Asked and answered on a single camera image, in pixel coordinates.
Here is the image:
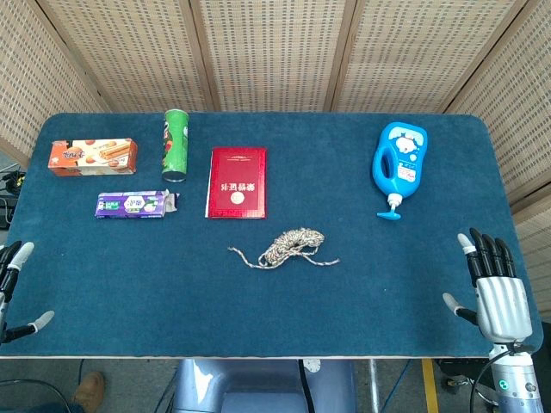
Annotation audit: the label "blue felt table mat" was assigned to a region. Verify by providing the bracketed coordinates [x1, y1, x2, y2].
[0, 112, 544, 359]

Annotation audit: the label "black plugs and cables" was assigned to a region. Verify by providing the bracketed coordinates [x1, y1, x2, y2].
[0, 170, 27, 193]

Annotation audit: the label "black torso cable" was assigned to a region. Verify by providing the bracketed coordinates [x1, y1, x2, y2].
[298, 359, 314, 413]

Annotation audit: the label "white table leg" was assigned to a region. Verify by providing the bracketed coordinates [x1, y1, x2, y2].
[368, 359, 382, 413]

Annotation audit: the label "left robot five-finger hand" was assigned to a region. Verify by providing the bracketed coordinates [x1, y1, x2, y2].
[0, 240, 56, 345]

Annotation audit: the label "purple toothpaste box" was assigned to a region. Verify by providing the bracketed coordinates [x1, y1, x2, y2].
[94, 190, 181, 219]

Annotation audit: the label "silver-blue robot torso base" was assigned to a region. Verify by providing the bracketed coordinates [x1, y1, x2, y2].
[171, 359, 358, 413]

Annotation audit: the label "blue pump detergent bottle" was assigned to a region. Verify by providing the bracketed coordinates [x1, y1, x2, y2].
[371, 121, 429, 221]

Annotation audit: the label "beige braided rope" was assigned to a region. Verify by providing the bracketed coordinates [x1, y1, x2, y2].
[227, 226, 341, 270]

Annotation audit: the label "woven bamboo screen panel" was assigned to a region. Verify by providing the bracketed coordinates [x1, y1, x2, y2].
[189, 0, 358, 114]
[0, 0, 108, 156]
[443, 0, 551, 207]
[36, 0, 216, 114]
[331, 0, 530, 115]

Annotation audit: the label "green chips can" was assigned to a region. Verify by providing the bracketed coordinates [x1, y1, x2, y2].
[161, 108, 191, 183]

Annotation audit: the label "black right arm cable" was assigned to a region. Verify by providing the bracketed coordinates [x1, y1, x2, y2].
[469, 342, 535, 413]

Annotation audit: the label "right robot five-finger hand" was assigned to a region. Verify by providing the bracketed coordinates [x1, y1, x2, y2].
[442, 227, 535, 345]

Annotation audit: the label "red certificate book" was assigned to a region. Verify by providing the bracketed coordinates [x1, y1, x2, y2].
[204, 146, 268, 220]

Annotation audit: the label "orange biscuit box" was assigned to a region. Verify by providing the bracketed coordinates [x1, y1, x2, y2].
[47, 137, 139, 178]

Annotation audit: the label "brown shoe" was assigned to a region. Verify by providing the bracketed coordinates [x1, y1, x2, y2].
[72, 372, 107, 408]

